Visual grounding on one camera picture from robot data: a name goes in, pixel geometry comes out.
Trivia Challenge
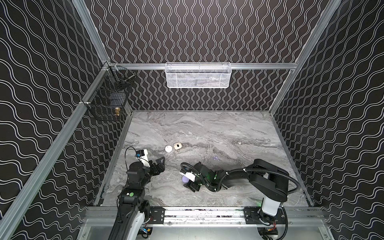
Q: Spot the purple round charging case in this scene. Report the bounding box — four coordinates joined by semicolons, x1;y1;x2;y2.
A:
182;176;190;184

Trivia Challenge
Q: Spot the white round charging case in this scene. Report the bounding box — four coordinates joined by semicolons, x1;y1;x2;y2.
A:
165;145;173;153

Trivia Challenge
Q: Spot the beige earbud charging case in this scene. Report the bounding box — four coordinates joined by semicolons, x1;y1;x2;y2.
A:
174;143;183;151

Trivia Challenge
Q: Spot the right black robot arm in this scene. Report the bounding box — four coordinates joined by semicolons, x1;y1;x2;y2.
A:
180;159;301;217

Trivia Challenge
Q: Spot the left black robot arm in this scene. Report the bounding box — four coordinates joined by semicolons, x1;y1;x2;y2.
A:
109;157;165;240

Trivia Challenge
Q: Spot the brass object in basket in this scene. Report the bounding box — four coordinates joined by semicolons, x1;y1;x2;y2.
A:
115;107;121;117

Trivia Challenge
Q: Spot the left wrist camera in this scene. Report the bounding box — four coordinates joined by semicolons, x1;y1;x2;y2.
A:
136;149;150;168

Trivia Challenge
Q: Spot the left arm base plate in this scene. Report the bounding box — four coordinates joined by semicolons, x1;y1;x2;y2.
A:
148;207;166;225

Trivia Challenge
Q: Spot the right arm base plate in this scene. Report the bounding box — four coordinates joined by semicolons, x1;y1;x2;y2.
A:
244;207;287;227

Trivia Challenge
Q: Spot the aluminium front rail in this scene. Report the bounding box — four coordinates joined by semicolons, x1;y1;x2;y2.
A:
83;207;326;227

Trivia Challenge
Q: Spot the black wire wall basket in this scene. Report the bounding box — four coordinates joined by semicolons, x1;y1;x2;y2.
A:
86;68;137;123

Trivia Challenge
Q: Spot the white mesh wall basket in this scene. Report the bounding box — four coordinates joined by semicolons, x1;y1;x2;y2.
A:
165;62;232;89

